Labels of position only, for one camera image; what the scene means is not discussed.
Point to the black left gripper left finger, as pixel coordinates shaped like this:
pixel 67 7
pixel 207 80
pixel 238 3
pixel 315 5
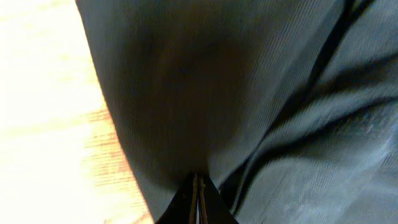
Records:
pixel 183 207

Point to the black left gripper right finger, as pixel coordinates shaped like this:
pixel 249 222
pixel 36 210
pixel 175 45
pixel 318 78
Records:
pixel 211 207

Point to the black polo shirt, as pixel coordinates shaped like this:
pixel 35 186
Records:
pixel 289 107

